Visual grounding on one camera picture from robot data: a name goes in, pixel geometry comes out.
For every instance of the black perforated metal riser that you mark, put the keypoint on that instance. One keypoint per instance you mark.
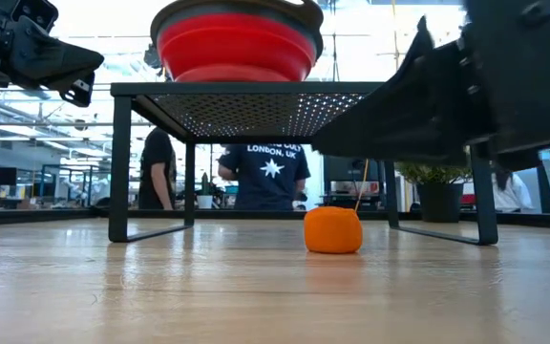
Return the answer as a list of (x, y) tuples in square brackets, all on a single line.
[(208, 89)]

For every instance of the orange toy mandarin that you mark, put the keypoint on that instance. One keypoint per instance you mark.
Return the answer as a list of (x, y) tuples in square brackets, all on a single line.
[(332, 229)]

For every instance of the black ceiling lamp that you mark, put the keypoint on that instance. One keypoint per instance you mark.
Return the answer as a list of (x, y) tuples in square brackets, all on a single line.
[(153, 55)]

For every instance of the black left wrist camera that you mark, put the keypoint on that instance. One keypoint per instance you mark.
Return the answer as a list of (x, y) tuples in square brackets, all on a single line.
[(34, 12)]

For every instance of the person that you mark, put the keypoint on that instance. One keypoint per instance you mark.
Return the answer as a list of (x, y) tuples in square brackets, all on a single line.
[(155, 167), (511, 191), (265, 177)]

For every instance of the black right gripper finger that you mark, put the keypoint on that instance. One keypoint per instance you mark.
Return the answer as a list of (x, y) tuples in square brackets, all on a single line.
[(413, 114)]

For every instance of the green plant in black pot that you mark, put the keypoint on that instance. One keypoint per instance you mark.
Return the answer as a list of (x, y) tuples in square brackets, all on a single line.
[(439, 200)]

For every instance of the red colander with grey rim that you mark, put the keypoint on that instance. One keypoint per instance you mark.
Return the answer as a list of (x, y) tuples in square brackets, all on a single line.
[(237, 48)]

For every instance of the small red box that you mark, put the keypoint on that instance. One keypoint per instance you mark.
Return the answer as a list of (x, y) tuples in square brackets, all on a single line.
[(468, 199)]

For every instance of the cactus in white pot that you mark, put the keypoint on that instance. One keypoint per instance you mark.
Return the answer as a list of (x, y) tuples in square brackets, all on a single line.
[(205, 201)]

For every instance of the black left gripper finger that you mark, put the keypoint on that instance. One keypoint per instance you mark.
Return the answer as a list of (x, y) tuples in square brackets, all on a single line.
[(79, 91), (55, 62)]

